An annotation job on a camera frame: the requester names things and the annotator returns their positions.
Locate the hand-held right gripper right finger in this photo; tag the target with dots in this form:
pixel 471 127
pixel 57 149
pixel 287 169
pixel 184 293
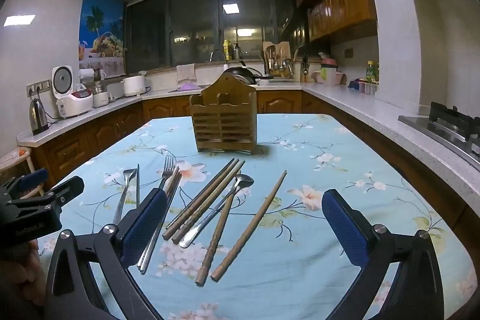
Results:
pixel 343 226

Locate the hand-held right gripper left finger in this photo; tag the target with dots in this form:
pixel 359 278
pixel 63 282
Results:
pixel 144 226

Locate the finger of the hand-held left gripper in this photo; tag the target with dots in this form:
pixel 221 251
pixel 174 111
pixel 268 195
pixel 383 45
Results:
pixel 67 188
pixel 33 179

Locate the steel fork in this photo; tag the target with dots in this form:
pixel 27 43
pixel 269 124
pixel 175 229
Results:
pixel 167 168

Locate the wooden utensil holder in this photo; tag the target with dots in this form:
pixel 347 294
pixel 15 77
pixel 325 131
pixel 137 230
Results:
pixel 223 125

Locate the rack of hanging kitchen utensils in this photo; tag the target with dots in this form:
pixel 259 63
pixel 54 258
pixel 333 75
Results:
pixel 279 67

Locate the person's left hand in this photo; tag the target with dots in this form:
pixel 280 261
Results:
pixel 20 269

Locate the steel chopstick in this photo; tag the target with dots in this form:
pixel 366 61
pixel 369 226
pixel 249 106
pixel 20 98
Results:
pixel 152 252
pixel 169 200

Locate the thin steel knife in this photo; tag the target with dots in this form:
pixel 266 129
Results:
pixel 138 185

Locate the wooden lower cabinets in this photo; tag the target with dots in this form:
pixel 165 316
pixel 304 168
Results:
pixel 75 147

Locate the blue floral tablecloth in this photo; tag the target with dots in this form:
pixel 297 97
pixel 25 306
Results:
pixel 300 248

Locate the dark wooden chopstick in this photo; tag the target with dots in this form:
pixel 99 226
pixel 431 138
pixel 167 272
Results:
pixel 199 198
pixel 210 201

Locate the steel electric kettle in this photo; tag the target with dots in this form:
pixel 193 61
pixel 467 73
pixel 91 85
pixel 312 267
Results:
pixel 37 117

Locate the white rice cooker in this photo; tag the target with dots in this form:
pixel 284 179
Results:
pixel 75 104

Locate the small glass jar appliance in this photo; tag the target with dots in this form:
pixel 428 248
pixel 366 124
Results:
pixel 100 98

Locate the steel spoon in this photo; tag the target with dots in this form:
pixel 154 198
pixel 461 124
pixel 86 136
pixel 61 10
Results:
pixel 243 180

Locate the paper towel roll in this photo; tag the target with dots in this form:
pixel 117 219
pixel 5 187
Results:
pixel 86 74

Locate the speckled white kitchen countertop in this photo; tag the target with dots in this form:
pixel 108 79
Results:
pixel 375 110

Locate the white electric pot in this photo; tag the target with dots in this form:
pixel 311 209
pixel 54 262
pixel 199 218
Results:
pixel 134 85

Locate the white condiment jar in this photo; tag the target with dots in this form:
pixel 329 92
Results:
pixel 362 88
pixel 368 89
pixel 374 90

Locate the purple plastic object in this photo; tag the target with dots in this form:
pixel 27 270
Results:
pixel 354 83

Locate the steel gas stove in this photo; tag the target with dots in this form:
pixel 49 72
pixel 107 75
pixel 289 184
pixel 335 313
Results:
pixel 446 125

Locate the purple plastic basin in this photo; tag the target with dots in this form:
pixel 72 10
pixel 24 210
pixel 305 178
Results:
pixel 187 86

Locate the stack of pink plastic bowls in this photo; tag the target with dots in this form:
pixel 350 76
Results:
pixel 330 75

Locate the green drink bottle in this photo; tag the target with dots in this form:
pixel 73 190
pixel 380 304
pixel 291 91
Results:
pixel 370 72

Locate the wooden knife block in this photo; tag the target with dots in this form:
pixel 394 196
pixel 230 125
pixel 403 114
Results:
pixel 305 72

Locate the hanging dish towel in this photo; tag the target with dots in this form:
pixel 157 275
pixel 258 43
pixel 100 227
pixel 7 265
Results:
pixel 185 72

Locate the black wok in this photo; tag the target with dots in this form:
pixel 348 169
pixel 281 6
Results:
pixel 242 73

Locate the wooden cutting board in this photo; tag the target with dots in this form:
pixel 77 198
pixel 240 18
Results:
pixel 283 47

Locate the curved sink faucet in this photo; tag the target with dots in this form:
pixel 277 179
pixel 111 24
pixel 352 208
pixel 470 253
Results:
pixel 216 51

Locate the yellow dish soap bottle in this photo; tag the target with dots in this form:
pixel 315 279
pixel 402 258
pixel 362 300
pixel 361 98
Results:
pixel 227 51

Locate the dark kitchen window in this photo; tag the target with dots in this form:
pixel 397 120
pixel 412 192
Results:
pixel 187 24

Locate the wall outlet strip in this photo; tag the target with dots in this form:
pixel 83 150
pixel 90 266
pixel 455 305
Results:
pixel 37 87

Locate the tropical fruit wall poster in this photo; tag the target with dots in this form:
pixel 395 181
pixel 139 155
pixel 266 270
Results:
pixel 101 27

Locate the dark wall switch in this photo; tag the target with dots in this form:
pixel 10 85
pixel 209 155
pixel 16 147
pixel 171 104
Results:
pixel 348 53

